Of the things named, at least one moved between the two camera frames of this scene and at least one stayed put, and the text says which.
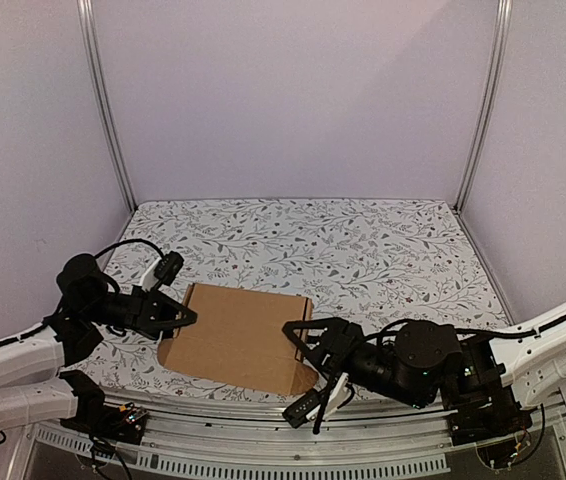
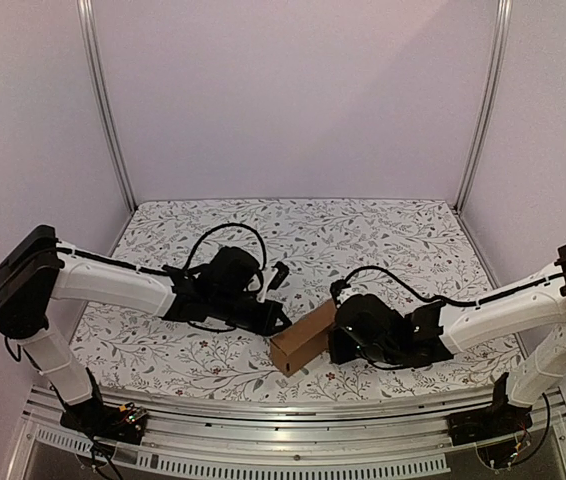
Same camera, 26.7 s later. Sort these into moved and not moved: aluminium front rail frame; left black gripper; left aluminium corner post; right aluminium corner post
Moved: left black gripper
Not moved: aluminium front rail frame; right aluminium corner post; left aluminium corner post
